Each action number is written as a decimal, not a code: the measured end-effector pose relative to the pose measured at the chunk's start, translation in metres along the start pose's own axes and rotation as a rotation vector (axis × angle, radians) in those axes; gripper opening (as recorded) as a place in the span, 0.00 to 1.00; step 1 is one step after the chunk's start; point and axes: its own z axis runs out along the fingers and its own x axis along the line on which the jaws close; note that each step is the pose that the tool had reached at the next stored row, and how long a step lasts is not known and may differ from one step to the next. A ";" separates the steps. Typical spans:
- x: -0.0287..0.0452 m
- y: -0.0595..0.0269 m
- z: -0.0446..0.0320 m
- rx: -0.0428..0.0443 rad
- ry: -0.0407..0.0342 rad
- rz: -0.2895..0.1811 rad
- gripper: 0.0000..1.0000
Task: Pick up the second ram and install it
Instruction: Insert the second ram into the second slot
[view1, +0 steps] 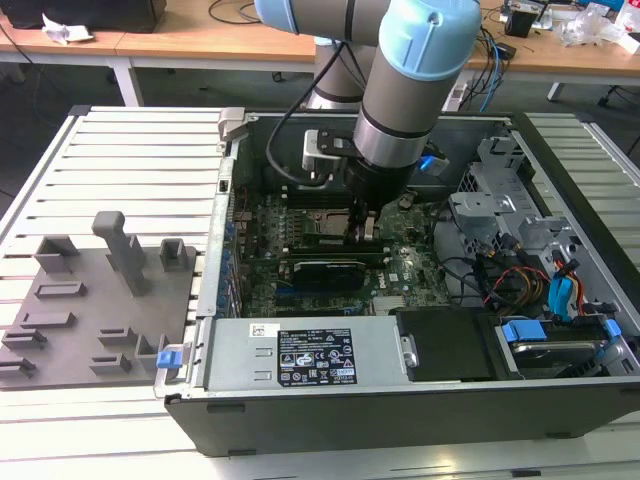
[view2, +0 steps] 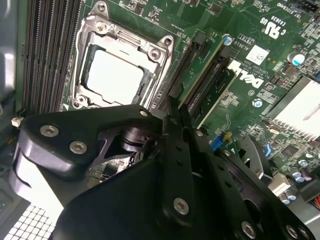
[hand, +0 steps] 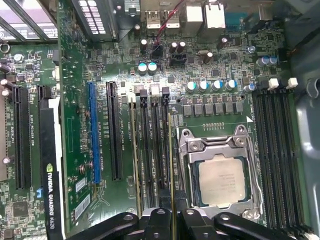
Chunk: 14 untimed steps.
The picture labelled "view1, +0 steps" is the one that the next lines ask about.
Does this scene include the CPU socket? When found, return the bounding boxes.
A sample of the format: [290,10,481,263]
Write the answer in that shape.
[305,208,354,239]

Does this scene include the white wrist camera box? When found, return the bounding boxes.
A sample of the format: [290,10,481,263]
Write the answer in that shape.
[301,128,357,184]

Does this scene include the silver metal disk cage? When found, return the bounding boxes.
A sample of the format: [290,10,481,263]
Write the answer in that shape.
[447,134,586,296]

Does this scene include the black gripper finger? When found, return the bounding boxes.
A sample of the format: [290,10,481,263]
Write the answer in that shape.
[351,198,385,247]

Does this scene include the black plastic bay shroud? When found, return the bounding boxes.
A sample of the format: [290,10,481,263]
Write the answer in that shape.
[394,308,501,382]

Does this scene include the blue cable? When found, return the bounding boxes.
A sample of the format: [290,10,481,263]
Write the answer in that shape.
[479,29,507,114]

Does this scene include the grey plastic case latch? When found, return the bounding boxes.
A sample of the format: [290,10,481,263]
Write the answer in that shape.
[218,107,247,145]

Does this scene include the black RAM slot bank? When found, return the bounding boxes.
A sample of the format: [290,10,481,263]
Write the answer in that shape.
[280,238,392,264]
[282,182,354,209]

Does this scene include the white power strip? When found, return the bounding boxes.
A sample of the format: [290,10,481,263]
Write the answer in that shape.
[440,82,470,111]

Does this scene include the black open PC case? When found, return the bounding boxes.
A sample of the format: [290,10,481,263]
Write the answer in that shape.
[163,110,640,459]

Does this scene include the hard disk in blue carrier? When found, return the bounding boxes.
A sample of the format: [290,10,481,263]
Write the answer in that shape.
[494,319,624,381]

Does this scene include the small black camera blue plug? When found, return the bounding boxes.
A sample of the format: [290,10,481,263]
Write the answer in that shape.
[417,143,450,176]

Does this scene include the silver chipset heatsink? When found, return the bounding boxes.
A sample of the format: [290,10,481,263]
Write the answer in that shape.
[372,295,409,316]

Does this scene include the grey plastic parts rack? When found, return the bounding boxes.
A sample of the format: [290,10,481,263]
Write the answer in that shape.
[0,209,201,392]

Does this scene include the wooden desk white legs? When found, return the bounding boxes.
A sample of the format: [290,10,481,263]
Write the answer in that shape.
[0,9,319,109]
[464,19,640,101]

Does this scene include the black camera cable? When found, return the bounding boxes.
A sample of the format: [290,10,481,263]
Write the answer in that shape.
[264,44,361,189]

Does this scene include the red and yellow wire bundle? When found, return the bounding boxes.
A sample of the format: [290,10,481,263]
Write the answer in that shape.
[492,267,549,306]

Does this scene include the black graphics card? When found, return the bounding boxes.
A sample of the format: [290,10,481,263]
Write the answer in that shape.
[291,257,368,290]

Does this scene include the blue flat data wire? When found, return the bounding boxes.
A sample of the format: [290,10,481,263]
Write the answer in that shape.
[547,259,586,326]

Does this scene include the crumpled white paper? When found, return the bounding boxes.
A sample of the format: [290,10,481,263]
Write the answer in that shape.
[40,12,96,46]

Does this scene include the grey power supply with label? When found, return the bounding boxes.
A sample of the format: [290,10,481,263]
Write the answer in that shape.
[202,315,419,394]

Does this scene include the clear plastic bags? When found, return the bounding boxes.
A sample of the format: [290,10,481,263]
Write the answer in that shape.
[558,2,640,54]

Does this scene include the green motherboard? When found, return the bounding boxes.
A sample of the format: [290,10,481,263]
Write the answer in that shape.
[232,187,451,319]

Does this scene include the large black box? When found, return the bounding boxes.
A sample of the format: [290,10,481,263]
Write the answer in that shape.
[9,0,169,34]

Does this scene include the small black box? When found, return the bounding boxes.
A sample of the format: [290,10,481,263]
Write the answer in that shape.
[503,9,540,37]

